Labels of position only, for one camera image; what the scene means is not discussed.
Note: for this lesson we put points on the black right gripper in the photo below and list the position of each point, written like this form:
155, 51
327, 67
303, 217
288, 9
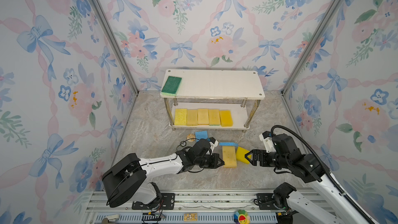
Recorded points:
255, 154

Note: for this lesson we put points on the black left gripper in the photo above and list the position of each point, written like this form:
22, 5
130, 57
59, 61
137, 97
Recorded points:
215, 157

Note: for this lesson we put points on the bright yellow foam sponge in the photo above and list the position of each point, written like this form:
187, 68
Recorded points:
240, 155

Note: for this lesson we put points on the pale yellow sponge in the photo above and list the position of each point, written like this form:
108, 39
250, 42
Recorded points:
229, 156
192, 118

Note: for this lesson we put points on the blue sponge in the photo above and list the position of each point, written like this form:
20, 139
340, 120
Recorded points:
228, 144
201, 135

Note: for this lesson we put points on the yellow green-backed sponge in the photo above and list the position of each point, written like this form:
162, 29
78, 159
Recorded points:
214, 117

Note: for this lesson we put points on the yellow orange-backed sponge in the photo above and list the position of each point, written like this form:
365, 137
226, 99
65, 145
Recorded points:
203, 116

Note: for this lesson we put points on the bright yellow cellulose sponge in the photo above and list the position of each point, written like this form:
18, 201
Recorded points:
180, 117

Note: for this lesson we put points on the green scouring sponge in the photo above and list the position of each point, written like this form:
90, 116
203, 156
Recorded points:
171, 86

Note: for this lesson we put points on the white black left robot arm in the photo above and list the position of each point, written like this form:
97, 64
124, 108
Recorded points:
131, 178

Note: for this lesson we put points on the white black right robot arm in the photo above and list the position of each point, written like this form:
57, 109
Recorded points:
311, 170

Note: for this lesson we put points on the white two-tier metal shelf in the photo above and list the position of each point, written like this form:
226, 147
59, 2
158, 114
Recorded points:
239, 92

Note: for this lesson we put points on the colourful round toy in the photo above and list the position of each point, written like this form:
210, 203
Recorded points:
241, 217

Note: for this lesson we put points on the small yellow tag board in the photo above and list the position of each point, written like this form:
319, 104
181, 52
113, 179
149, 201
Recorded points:
190, 217

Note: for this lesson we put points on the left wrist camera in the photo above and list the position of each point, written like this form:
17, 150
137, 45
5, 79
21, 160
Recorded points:
213, 144

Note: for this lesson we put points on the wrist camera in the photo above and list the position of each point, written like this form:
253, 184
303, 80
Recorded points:
266, 139
213, 144

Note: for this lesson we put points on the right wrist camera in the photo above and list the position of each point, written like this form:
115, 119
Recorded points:
266, 139

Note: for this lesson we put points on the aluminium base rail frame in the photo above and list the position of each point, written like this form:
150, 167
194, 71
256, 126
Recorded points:
212, 207

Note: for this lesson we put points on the aluminium left corner post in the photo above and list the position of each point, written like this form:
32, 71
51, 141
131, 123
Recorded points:
105, 25

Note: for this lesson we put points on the aluminium corner post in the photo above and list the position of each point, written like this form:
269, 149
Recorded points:
105, 25
330, 12

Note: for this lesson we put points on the aluminium right corner post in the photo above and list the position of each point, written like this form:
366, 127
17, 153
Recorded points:
330, 12

